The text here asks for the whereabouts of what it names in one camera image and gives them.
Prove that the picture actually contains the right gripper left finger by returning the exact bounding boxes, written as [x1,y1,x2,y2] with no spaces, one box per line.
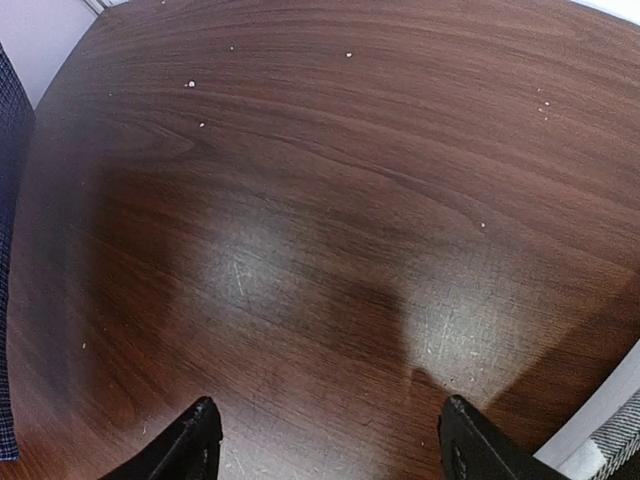
[102,396,223,480]

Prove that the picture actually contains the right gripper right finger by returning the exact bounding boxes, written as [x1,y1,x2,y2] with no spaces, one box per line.
[438,395,564,480]

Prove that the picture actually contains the white plastic basket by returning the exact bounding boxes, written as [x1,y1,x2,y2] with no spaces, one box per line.
[534,345,639,479]

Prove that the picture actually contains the blue checked long sleeve shirt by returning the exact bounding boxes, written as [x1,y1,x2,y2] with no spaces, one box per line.
[0,52,35,462]

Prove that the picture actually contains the black white plaid shirt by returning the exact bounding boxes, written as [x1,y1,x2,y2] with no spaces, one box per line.
[590,391,639,479]

